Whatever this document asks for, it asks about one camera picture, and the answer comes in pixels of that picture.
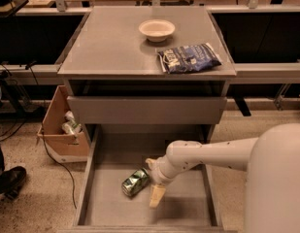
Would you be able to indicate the cardboard box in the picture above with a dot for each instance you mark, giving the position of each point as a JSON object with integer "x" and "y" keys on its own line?
{"x": 64, "y": 148}

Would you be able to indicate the white bowl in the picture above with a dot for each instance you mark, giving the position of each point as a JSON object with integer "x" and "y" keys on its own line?
{"x": 157, "y": 30}

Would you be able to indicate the black shoe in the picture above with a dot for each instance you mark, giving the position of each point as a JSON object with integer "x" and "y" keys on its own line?
{"x": 12, "y": 181}

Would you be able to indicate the open grey middle drawer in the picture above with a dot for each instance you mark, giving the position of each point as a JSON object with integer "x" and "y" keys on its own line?
{"x": 116, "y": 152}

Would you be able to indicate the grey drawer cabinet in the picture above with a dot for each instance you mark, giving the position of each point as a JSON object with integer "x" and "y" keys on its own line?
{"x": 112, "y": 58}

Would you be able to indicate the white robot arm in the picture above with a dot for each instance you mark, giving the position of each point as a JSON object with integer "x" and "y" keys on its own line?
{"x": 272, "y": 164}

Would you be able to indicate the blue chip bag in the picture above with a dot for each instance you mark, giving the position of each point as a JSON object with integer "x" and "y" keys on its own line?
{"x": 188, "y": 59}

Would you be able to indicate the closed grey top drawer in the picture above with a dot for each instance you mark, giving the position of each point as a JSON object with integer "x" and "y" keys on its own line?
{"x": 147, "y": 110}

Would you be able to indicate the crushed green can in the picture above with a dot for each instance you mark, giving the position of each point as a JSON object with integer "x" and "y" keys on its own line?
{"x": 135, "y": 182}

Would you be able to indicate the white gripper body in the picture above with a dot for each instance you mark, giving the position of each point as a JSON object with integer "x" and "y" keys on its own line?
{"x": 158, "y": 173}

